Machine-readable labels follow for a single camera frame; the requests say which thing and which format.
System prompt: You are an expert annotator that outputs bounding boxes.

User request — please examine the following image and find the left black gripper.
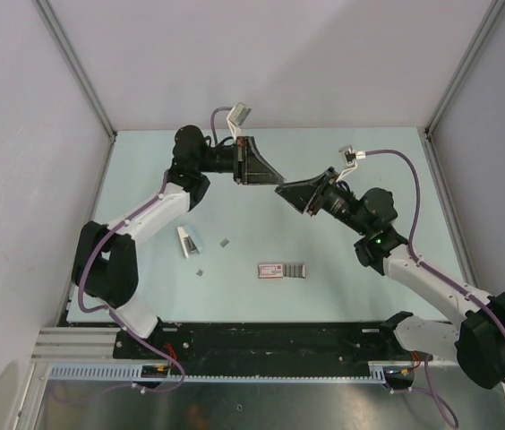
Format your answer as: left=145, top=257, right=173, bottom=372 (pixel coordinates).
left=197, top=137, right=283, bottom=186

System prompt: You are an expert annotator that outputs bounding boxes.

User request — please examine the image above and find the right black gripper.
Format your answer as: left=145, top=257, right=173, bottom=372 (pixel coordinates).
left=275, top=168, right=371, bottom=237

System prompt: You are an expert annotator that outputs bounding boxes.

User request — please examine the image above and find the red staple box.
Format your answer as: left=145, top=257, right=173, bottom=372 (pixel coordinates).
left=258, top=262, right=307, bottom=280

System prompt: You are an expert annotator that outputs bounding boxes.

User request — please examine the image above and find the white stapler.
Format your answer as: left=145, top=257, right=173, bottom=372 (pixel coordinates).
left=176, top=225, right=202, bottom=259

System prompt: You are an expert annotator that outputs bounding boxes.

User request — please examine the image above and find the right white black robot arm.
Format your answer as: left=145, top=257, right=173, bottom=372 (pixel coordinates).
left=276, top=168, right=505, bottom=389

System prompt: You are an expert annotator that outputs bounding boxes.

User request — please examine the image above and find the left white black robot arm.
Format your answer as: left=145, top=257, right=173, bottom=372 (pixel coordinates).
left=72, top=125, right=284, bottom=358

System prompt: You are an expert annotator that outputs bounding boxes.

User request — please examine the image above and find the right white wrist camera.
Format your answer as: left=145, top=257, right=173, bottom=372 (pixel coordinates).
left=337, top=145, right=366, bottom=183

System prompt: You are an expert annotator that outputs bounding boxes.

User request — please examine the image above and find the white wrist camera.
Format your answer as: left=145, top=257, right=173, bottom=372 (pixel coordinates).
left=337, top=145, right=366, bottom=183
left=226, top=102, right=252, bottom=140

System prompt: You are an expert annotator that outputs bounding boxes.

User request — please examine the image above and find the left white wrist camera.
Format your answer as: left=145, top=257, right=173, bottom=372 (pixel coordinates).
left=226, top=102, right=252, bottom=140

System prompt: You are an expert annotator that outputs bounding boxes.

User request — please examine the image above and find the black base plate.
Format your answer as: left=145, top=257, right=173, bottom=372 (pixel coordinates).
left=113, top=322, right=424, bottom=376

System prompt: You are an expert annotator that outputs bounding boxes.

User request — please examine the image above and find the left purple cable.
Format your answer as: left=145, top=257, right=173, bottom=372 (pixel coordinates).
left=50, top=106, right=235, bottom=407

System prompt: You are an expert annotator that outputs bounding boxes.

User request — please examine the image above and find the purple cable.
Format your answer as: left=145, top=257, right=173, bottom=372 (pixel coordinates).
left=50, top=106, right=235, bottom=407
left=364, top=149, right=505, bottom=426

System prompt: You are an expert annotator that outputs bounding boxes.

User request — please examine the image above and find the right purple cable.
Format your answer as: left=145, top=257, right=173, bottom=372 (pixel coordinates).
left=364, top=149, right=505, bottom=426

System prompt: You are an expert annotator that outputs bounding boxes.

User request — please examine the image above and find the white slotted cable duct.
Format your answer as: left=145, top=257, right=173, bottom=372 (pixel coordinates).
left=48, top=363, right=411, bottom=383

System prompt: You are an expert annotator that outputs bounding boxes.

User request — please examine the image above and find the right aluminium frame post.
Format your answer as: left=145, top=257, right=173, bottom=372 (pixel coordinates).
left=424, top=0, right=505, bottom=138

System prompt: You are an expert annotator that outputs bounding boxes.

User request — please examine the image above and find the aluminium frame post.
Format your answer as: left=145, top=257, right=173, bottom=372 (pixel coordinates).
left=31, top=0, right=116, bottom=139
left=424, top=0, right=505, bottom=138

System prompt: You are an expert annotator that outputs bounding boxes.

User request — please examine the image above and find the left aluminium frame post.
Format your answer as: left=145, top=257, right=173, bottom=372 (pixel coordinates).
left=31, top=0, right=116, bottom=139

